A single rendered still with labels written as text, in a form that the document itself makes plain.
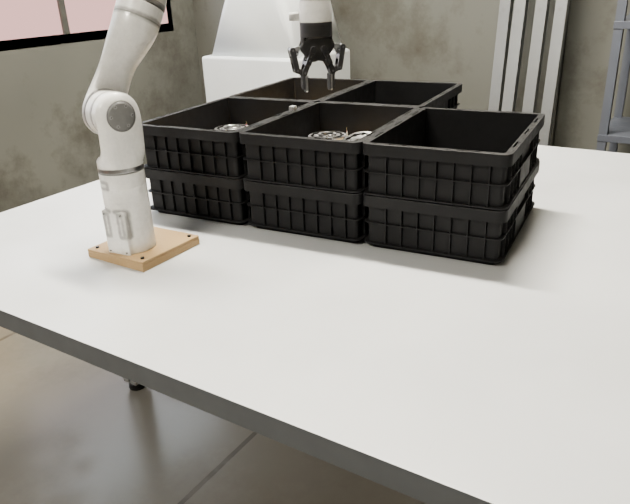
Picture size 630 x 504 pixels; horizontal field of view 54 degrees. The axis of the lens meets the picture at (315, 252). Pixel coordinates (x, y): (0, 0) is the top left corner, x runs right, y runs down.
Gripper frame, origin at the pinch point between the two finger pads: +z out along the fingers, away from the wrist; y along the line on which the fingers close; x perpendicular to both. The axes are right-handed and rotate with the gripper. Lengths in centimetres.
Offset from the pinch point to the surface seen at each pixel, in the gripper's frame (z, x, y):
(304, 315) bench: 30, -54, -22
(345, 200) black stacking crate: 20.0, -27.8, -4.1
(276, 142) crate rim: 8.8, -16.2, -15.3
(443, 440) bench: 30, -91, -15
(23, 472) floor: 100, 10, -88
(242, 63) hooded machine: 17, 191, 22
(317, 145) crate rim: 8.7, -23.3, -8.4
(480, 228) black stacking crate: 23, -47, 17
